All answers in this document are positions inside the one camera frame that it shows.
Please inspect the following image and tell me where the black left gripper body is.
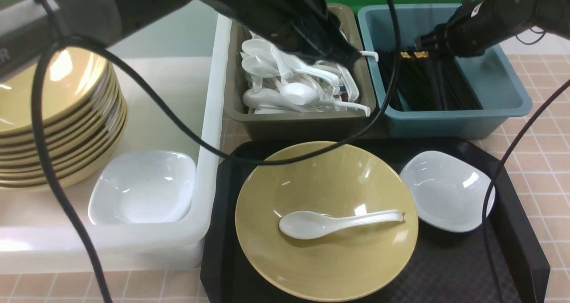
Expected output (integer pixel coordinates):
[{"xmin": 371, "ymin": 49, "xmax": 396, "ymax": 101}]
[{"xmin": 201, "ymin": 0, "xmax": 361, "ymax": 67}]

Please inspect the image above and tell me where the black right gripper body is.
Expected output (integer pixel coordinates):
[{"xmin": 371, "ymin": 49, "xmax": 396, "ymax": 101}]
[{"xmin": 415, "ymin": 2, "xmax": 504, "ymax": 57}]

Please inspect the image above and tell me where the white square dish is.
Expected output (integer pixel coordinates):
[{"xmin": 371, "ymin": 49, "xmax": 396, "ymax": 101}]
[
  {"xmin": 399, "ymin": 151, "xmax": 490, "ymax": 233},
  {"xmin": 88, "ymin": 150, "xmax": 197, "ymax": 225}
]

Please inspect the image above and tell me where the white ceramic soup spoon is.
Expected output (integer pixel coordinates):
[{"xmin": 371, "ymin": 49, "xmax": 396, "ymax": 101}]
[{"xmin": 278, "ymin": 209, "xmax": 404, "ymax": 240}]

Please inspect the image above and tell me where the yellow noodle bowl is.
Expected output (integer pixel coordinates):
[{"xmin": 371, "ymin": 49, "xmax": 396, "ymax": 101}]
[{"xmin": 235, "ymin": 145, "xmax": 419, "ymax": 302}]

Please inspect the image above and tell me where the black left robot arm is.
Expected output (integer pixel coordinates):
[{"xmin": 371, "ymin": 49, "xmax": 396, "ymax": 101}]
[{"xmin": 0, "ymin": 0, "xmax": 361, "ymax": 79}]

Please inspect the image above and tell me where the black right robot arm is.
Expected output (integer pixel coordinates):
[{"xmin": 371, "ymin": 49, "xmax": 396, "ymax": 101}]
[{"xmin": 415, "ymin": 0, "xmax": 570, "ymax": 57}]

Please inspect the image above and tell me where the bundle of black chopsticks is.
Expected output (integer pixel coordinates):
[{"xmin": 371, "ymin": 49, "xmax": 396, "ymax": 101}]
[{"xmin": 389, "ymin": 50, "xmax": 483, "ymax": 111}]

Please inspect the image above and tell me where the blue chopstick bin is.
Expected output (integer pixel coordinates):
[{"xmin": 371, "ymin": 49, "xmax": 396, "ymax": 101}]
[{"xmin": 383, "ymin": 3, "xmax": 533, "ymax": 140}]

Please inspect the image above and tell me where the pile of white spoons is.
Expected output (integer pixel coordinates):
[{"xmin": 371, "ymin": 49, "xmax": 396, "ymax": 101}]
[{"xmin": 240, "ymin": 33, "xmax": 372, "ymax": 117}]

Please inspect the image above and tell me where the olive brown spoon bin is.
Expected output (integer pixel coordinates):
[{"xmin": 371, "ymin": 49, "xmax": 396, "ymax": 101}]
[{"xmin": 224, "ymin": 3, "xmax": 377, "ymax": 141}]

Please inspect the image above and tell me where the white square dish in tub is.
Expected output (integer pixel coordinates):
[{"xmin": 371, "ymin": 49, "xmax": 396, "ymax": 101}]
[{"xmin": 88, "ymin": 150, "xmax": 197, "ymax": 225}]

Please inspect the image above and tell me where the stack of yellow bowls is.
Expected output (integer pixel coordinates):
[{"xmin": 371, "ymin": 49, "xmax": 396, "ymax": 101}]
[{"xmin": 0, "ymin": 47, "xmax": 128, "ymax": 192}]

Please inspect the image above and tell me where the black plastic serving tray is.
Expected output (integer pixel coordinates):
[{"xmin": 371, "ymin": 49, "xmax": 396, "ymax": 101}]
[{"xmin": 201, "ymin": 137, "xmax": 550, "ymax": 303}]

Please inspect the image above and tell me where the white translucent plastic tub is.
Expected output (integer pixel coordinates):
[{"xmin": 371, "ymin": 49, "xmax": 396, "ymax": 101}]
[{"xmin": 0, "ymin": 3, "xmax": 232, "ymax": 274}]

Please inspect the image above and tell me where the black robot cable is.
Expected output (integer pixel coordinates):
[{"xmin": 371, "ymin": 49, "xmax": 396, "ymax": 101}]
[{"xmin": 30, "ymin": 0, "xmax": 401, "ymax": 303}]

